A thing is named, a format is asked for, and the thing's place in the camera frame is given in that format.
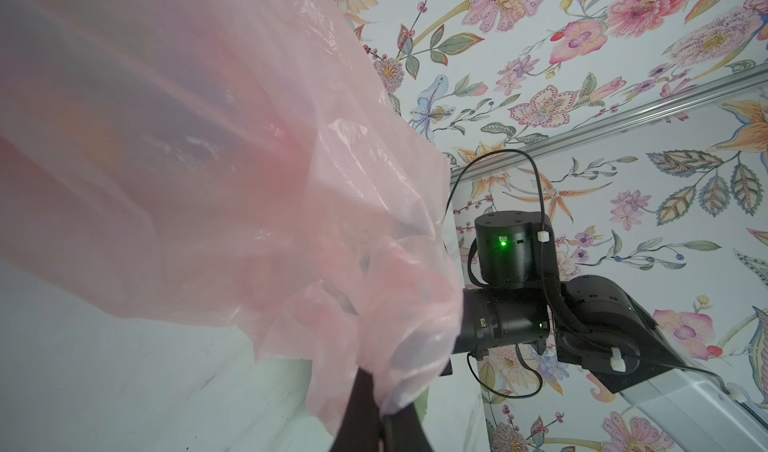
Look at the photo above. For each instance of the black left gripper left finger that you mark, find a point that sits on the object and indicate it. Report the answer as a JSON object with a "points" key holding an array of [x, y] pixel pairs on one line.
{"points": [[360, 430]]}

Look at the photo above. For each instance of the green plastic fruit plate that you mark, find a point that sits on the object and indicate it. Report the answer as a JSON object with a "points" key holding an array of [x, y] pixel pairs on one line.
{"points": [[421, 405]]}

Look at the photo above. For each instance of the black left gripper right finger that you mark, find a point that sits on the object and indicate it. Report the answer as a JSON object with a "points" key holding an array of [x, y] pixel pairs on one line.
{"points": [[403, 432]]}

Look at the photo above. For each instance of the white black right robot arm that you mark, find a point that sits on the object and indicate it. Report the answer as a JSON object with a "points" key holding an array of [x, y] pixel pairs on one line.
{"points": [[517, 298]]}

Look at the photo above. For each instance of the pink plastic bag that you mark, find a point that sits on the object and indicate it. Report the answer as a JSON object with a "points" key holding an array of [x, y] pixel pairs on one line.
{"points": [[229, 163]]}

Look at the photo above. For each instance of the aluminium corner post right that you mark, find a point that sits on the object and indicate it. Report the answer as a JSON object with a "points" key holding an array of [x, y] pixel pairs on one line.
{"points": [[711, 92]]}

